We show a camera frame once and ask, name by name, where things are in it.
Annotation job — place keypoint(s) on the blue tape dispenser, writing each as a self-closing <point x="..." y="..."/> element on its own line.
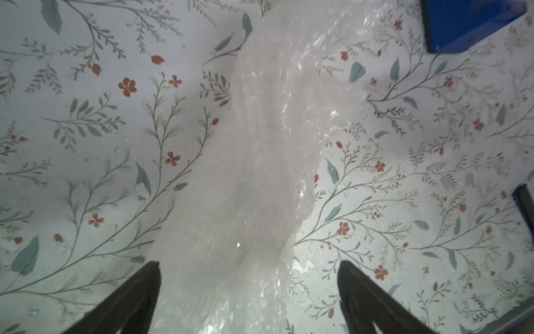
<point x="453" y="26"/>

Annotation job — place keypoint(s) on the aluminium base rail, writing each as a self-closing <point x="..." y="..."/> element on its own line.
<point x="518" y="320"/>

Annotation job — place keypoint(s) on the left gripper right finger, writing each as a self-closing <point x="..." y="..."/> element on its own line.
<point x="368" y="308"/>

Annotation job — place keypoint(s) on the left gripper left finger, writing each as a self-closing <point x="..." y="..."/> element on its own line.
<point x="129" y="309"/>

